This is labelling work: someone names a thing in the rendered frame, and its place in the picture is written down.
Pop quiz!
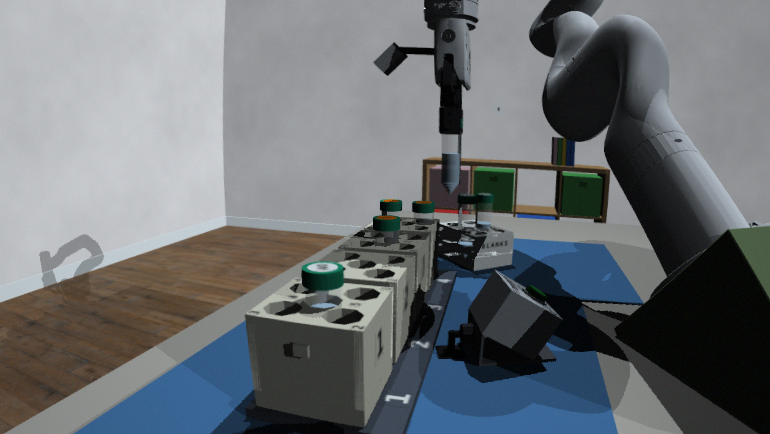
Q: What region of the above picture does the blue flat mat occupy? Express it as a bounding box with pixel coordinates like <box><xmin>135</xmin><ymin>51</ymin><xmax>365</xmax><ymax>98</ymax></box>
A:
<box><xmin>74</xmin><ymin>238</ymin><xmax>644</xmax><ymax>434</ymax></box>

